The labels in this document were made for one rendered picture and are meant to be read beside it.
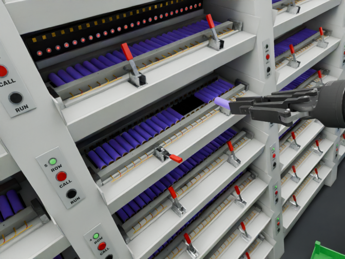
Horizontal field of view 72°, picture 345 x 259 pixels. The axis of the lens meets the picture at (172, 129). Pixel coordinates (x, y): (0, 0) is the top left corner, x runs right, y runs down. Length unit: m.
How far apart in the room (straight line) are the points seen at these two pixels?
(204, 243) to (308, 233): 0.86
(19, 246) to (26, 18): 0.41
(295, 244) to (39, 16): 1.52
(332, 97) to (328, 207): 1.41
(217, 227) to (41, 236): 0.59
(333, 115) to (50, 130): 0.45
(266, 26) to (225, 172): 0.49
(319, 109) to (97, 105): 0.39
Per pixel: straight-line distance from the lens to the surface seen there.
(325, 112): 0.43
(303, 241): 1.62
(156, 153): 0.62
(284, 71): 1.06
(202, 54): 0.67
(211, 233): 0.93
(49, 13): 0.47
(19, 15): 0.46
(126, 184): 0.58
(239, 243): 1.15
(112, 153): 0.62
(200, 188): 0.79
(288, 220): 1.49
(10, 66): 0.44
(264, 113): 0.47
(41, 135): 0.46
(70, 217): 0.54
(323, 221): 1.73
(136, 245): 0.71
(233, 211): 0.99
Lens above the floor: 1.29
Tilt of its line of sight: 27 degrees down
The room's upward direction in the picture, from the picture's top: 16 degrees counter-clockwise
